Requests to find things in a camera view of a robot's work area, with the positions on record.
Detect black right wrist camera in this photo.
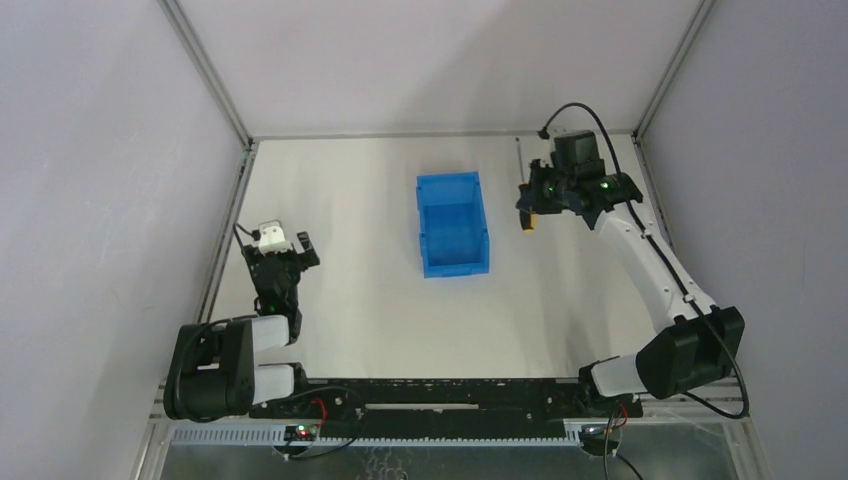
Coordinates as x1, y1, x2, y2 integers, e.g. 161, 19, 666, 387
553, 130, 600, 170

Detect left circuit board with wires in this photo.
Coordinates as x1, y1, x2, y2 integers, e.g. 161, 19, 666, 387
272, 397, 367, 462

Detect right circuit board with wires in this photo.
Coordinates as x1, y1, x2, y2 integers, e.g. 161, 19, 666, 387
578, 402, 645, 480

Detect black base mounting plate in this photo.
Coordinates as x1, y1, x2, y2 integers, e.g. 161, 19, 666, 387
248, 378, 644, 441

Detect yellow handled screwdriver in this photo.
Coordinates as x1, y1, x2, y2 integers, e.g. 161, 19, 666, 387
514, 137, 535, 232

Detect circuit board with wires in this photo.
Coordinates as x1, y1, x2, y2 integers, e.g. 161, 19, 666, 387
272, 397, 367, 462
578, 402, 645, 480

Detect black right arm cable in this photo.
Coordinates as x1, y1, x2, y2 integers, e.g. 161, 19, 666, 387
538, 102, 751, 421

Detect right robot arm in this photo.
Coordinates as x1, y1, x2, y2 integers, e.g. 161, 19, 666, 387
516, 159, 745, 399

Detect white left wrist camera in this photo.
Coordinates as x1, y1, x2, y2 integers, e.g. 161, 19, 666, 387
257, 220, 294, 255

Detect grey slotted cable duct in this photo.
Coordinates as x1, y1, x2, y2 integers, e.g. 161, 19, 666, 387
170, 424, 582, 447

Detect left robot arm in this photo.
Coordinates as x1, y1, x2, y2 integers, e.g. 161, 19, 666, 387
163, 224, 320, 423

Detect blue plastic bin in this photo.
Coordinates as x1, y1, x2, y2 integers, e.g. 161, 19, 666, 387
416, 171, 490, 278

